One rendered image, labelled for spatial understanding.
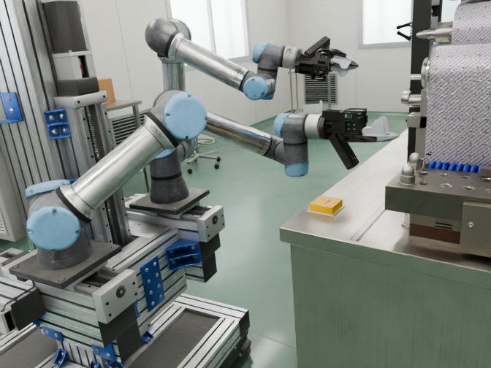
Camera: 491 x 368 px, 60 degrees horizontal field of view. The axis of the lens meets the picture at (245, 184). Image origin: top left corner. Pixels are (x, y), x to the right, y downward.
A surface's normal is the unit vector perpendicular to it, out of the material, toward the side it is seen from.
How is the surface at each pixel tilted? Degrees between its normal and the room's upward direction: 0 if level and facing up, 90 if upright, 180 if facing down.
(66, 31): 90
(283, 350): 0
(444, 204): 90
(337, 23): 90
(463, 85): 90
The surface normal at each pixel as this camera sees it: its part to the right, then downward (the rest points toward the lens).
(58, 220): 0.31, 0.35
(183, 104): 0.51, 0.18
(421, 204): -0.57, 0.32
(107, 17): 0.81, 0.12
